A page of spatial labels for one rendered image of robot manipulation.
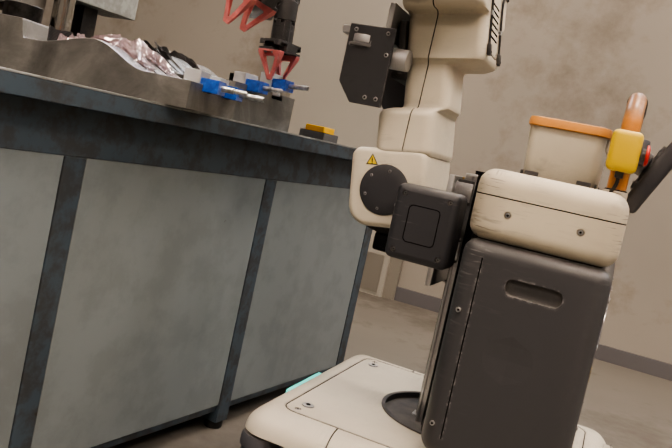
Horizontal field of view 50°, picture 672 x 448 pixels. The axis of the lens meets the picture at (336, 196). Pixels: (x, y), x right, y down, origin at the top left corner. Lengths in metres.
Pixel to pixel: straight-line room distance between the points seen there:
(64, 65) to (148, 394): 0.74
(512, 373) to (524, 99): 2.96
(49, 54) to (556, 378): 1.13
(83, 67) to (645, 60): 3.15
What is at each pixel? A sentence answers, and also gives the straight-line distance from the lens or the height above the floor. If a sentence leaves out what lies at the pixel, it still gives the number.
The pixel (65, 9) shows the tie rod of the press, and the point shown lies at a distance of 2.33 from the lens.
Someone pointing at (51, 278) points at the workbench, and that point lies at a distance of 1.43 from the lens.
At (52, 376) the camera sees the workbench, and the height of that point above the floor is 0.25.
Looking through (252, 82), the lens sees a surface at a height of 0.90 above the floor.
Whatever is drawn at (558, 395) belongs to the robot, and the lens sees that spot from 1.29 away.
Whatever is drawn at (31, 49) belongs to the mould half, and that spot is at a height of 0.85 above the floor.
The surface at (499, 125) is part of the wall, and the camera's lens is 4.13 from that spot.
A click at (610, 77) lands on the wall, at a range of 4.11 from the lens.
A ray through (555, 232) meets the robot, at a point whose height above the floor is 0.73.
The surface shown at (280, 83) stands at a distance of 1.84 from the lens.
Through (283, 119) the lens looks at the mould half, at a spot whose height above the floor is 0.83.
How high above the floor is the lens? 0.79
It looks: 4 degrees down
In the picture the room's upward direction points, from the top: 12 degrees clockwise
